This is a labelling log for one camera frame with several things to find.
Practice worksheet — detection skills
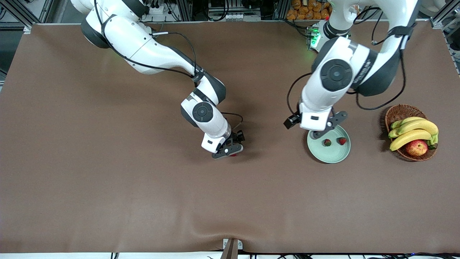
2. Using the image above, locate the pale green round plate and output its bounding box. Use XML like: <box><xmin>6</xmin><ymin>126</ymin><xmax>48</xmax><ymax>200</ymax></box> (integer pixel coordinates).
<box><xmin>307</xmin><ymin>124</ymin><xmax>351</xmax><ymax>164</ymax></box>

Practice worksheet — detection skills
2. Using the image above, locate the brown wicker basket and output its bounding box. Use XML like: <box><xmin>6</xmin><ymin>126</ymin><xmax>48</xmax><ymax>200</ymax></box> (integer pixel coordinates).
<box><xmin>385</xmin><ymin>104</ymin><xmax>438</xmax><ymax>162</ymax></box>

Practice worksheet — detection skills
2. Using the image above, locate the bag of orange bread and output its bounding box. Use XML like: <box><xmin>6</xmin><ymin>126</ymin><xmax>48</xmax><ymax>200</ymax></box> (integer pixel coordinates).
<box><xmin>286</xmin><ymin>0</ymin><xmax>333</xmax><ymax>21</ymax></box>

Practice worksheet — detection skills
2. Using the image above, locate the yellow banana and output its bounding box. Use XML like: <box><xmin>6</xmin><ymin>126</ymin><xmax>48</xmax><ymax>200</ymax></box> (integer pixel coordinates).
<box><xmin>388</xmin><ymin>119</ymin><xmax>439</xmax><ymax>144</ymax></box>
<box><xmin>390</xmin><ymin>129</ymin><xmax>434</xmax><ymax>151</ymax></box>
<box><xmin>391</xmin><ymin>117</ymin><xmax>427</xmax><ymax>130</ymax></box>

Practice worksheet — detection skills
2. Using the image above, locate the red yellow apple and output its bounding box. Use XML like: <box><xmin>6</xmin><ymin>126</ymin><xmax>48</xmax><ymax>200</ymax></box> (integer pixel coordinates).
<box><xmin>405</xmin><ymin>140</ymin><xmax>428</xmax><ymax>157</ymax></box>

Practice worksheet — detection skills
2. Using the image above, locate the brown table mat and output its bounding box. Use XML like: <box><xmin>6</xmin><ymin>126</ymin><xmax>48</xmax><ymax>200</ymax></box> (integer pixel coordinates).
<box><xmin>0</xmin><ymin>21</ymin><xmax>460</xmax><ymax>254</ymax></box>

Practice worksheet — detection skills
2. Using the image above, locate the white power strip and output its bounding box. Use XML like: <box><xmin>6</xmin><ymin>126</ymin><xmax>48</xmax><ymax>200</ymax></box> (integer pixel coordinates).
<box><xmin>146</xmin><ymin>0</ymin><xmax>166</xmax><ymax>15</ymax></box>

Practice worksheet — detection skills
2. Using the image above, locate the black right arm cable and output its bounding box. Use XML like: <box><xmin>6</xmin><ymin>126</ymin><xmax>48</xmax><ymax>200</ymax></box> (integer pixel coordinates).
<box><xmin>94</xmin><ymin>0</ymin><xmax>244</xmax><ymax>132</ymax></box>

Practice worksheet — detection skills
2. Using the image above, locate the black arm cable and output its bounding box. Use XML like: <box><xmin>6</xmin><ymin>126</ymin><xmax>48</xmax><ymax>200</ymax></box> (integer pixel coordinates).
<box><xmin>286</xmin><ymin>6</ymin><xmax>417</xmax><ymax>116</ymax></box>
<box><xmin>94</xmin><ymin>0</ymin><xmax>244</xmax><ymax>132</ymax></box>

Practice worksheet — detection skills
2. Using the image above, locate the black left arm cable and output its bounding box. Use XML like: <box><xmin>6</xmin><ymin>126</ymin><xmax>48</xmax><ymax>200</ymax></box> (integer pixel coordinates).
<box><xmin>286</xmin><ymin>6</ymin><xmax>417</xmax><ymax>116</ymax></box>

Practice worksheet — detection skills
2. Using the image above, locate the aluminium frame post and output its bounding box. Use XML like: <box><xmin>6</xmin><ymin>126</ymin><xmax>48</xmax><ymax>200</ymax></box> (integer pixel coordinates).
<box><xmin>274</xmin><ymin>0</ymin><xmax>290</xmax><ymax>20</ymax></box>
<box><xmin>177</xmin><ymin>0</ymin><xmax>194</xmax><ymax>22</ymax></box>

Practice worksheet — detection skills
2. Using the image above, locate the metal table clamp bracket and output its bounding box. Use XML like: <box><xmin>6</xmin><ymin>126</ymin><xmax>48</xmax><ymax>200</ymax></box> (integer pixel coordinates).
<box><xmin>220</xmin><ymin>238</ymin><xmax>243</xmax><ymax>259</ymax></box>

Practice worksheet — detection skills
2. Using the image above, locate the aluminium frame profile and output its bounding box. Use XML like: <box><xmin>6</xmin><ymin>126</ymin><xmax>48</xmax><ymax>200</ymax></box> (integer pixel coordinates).
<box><xmin>429</xmin><ymin>0</ymin><xmax>460</xmax><ymax>30</ymax></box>
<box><xmin>0</xmin><ymin>0</ymin><xmax>54</xmax><ymax>29</ymax></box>

